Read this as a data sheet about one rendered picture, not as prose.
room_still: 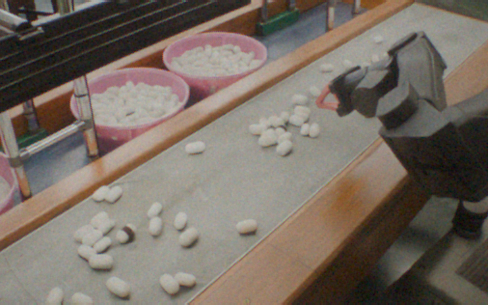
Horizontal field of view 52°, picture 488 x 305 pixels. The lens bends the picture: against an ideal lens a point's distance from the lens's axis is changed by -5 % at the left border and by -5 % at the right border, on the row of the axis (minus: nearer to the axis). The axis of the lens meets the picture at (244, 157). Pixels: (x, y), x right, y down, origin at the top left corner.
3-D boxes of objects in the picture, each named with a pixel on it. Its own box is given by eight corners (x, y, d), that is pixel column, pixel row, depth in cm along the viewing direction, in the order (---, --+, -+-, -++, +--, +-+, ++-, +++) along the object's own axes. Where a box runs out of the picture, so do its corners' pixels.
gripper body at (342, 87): (324, 86, 95) (355, 72, 89) (352, 68, 102) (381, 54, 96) (340, 117, 96) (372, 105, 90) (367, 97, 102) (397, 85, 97)
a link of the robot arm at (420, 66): (476, 180, 50) (415, 94, 48) (427, 207, 53) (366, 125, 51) (451, 68, 87) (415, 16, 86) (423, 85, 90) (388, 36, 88)
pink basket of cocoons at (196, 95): (286, 82, 141) (287, 50, 135) (218, 124, 124) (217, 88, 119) (213, 54, 154) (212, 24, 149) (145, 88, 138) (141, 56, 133)
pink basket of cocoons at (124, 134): (208, 111, 129) (206, 76, 123) (159, 175, 109) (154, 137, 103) (115, 94, 136) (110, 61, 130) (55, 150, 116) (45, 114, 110)
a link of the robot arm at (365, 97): (447, 69, 86) (418, 28, 84) (425, 103, 79) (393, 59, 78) (394, 96, 95) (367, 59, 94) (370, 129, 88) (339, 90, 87)
